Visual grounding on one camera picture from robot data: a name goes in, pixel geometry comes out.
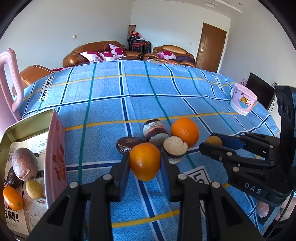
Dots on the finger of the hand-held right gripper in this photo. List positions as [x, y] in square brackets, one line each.
[231, 141]
[217, 151]

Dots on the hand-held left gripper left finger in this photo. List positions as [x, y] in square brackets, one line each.
[124, 178]

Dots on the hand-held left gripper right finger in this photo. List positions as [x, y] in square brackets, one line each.
[167, 178]

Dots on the small yellow fruit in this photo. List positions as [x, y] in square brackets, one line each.
[212, 140]

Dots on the small oval orange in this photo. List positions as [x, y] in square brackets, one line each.
[12, 198]
[144, 161]

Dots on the glossy chocolate pie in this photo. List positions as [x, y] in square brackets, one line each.
[127, 143]

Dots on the layered chocolate cake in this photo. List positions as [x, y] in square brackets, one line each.
[153, 128]

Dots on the pink metal tin box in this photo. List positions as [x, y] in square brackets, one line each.
[56, 150]

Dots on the small yellow-green fruit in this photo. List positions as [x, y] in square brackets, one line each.
[33, 189]

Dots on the purple passion fruit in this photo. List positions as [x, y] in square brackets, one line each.
[25, 164]

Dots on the dark fruit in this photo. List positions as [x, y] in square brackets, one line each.
[12, 179]

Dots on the person's right hand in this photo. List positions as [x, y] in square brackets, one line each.
[263, 209]

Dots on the chocolate cake with pale base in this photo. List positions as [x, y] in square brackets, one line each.
[174, 146]

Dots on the large round orange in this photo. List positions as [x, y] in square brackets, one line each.
[185, 132]

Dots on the pink cartoon cup with lid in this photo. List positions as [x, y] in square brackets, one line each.
[242, 99]

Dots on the black television screen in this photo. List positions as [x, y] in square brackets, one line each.
[259, 90]

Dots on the blue plaid tablecloth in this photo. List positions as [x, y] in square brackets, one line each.
[104, 92]

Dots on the purple blanket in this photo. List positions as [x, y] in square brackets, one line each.
[185, 59]

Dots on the brown wooden door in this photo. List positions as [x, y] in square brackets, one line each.
[210, 46]

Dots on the printed paper leaflet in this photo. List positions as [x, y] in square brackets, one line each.
[34, 215]

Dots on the cluttered coffee table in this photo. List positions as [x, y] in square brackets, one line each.
[161, 61]

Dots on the brown leather armchair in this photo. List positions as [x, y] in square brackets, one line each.
[175, 49]

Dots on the white magenta floral pillow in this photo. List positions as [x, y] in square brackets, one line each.
[166, 55]
[117, 50]
[109, 56]
[91, 56]

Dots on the pink cloth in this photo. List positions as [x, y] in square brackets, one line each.
[59, 69]

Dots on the stack of dark chairs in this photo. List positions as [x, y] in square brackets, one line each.
[138, 45]

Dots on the brown leather sofa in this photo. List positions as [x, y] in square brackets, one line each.
[97, 45]

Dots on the brown leather chaise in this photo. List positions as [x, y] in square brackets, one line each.
[34, 73]

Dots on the red plush toy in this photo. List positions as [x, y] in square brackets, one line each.
[135, 33]

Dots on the pink electric kettle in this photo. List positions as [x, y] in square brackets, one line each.
[5, 92]

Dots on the tall patterned cylinder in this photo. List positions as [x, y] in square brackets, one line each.
[132, 28]

